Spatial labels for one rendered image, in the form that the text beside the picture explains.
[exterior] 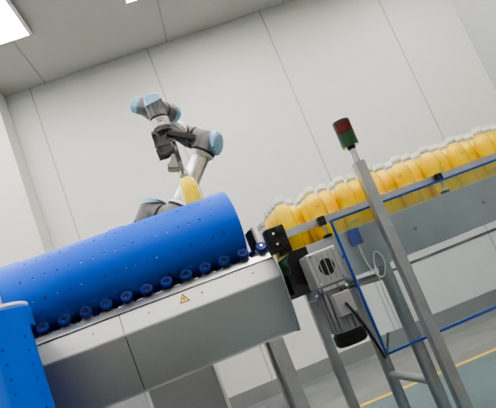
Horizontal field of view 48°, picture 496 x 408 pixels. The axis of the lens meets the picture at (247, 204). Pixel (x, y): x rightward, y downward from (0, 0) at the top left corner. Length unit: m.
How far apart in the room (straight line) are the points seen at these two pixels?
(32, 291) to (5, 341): 0.35
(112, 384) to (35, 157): 3.64
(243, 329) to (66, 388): 0.64
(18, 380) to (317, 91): 4.27
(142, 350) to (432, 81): 4.38
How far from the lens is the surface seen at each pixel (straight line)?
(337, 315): 1.89
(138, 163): 5.24
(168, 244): 2.06
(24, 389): 1.79
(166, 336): 2.06
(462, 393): 2.03
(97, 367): 2.08
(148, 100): 2.35
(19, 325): 1.82
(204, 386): 2.55
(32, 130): 5.56
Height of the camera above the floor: 0.76
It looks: 10 degrees up
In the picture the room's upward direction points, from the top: 22 degrees counter-clockwise
